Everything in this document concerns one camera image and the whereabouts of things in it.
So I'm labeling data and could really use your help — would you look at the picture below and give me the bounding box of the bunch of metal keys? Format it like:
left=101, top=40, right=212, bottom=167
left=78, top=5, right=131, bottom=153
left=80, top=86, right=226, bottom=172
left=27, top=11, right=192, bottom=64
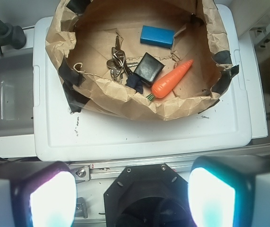
left=106, top=35, right=139, bottom=83

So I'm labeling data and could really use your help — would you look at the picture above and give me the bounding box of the blue rectangular block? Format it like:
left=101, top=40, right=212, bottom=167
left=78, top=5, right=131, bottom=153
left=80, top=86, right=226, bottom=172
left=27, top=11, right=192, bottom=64
left=140, top=26, right=174, bottom=49

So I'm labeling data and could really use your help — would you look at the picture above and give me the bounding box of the aluminium extrusion rail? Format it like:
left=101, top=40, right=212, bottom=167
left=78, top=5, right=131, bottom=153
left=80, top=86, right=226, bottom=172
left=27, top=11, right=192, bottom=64
left=68, top=156, right=195, bottom=183

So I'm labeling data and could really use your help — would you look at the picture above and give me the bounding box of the dark blue cloth piece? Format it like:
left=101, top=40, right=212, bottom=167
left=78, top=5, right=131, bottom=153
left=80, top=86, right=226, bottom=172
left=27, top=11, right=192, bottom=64
left=126, top=73, right=143, bottom=94

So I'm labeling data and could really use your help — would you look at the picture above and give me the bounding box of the dark grey faucet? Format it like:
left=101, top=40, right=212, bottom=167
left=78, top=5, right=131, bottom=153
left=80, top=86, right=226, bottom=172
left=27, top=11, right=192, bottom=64
left=0, top=20, right=26, bottom=56

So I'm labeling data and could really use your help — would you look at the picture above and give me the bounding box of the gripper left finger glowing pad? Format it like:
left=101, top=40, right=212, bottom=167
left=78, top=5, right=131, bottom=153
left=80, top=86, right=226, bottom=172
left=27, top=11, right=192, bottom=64
left=0, top=161, right=77, bottom=227

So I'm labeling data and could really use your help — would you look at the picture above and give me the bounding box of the orange plastic carrot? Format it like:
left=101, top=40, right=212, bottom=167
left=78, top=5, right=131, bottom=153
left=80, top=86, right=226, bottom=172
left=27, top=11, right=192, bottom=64
left=146, top=59, right=194, bottom=101

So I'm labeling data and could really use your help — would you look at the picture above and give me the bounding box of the white plastic bin lid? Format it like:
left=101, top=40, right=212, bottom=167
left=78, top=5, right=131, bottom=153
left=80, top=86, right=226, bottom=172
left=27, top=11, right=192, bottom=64
left=33, top=17, right=252, bottom=161

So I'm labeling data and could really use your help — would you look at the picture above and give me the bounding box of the black square box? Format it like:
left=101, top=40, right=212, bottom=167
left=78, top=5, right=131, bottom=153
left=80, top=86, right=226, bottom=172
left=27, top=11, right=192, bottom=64
left=134, top=52, right=165, bottom=87

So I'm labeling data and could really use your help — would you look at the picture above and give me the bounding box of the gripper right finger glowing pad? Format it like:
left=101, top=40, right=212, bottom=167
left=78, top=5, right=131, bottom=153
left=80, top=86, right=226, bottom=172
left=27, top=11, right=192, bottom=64
left=188, top=155, right=270, bottom=227

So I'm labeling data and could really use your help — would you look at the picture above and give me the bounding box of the crumpled brown paper bag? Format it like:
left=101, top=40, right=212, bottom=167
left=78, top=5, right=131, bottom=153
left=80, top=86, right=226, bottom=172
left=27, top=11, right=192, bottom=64
left=45, top=0, right=239, bottom=121

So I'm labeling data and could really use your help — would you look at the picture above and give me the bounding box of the black octagonal mount plate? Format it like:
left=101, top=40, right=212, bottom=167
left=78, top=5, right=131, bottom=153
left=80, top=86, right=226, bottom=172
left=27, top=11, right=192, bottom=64
left=104, top=163, right=188, bottom=227

